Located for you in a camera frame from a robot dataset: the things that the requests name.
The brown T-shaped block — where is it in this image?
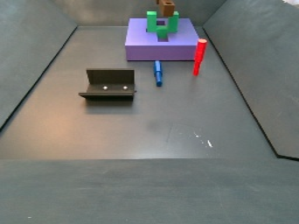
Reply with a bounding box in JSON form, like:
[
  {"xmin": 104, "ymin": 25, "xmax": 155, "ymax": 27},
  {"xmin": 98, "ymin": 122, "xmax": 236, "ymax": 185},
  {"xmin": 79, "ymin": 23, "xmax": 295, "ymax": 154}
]
[{"xmin": 156, "ymin": 0, "xmax": 175, "ymax": 17}]

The blue peg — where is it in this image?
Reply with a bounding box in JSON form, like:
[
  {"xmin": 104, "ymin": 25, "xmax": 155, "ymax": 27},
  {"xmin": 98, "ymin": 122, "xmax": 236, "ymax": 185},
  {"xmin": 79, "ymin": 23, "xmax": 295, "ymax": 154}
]
[{"xmin": 154, "ymin": 60, "xmax": 163, "ymax": 87}]

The purple base block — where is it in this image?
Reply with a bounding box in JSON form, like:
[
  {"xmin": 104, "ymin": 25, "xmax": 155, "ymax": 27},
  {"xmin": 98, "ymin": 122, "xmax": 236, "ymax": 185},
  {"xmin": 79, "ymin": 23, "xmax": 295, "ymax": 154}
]
[{"xmin": 126, "ymin": 18, "xmax": 199, "ymax": 61}]

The red cylinder peg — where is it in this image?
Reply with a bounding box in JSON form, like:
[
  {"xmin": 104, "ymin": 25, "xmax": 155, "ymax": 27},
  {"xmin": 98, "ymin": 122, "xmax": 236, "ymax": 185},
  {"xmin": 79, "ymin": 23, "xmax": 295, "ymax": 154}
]
[{"xmin": 192, "ymin": 38, "xmax": 208, "ymax": 76}]

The green U-shaped block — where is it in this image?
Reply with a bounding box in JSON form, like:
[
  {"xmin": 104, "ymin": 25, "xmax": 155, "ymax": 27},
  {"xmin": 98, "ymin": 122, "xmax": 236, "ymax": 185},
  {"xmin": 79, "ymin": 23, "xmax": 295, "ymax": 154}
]
[{"xmin": 146, "ymin": 11, "xmax": 180, "ymax": 39}]

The black angle bracket fixture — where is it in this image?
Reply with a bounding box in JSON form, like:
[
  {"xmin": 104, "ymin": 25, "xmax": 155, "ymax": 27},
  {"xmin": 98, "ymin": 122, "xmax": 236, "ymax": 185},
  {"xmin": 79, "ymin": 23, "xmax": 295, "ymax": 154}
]
[{"xmin": 79, "ymin": 68, "xmax": 136, "ymax": 100}]

